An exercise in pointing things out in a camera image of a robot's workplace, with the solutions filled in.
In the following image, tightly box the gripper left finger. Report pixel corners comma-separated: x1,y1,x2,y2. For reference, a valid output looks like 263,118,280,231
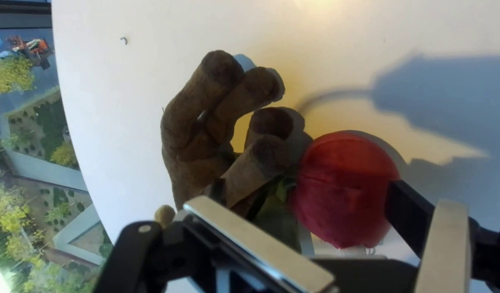
182,195,337,293

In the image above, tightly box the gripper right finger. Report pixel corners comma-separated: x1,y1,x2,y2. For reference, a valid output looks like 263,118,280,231
413,198,472,293

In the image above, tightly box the red ball toy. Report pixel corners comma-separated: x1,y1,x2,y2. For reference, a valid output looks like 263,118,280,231
254,130,402,250

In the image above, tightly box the brown plush toy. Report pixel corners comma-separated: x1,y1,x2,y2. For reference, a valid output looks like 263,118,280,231
159,48,314,219

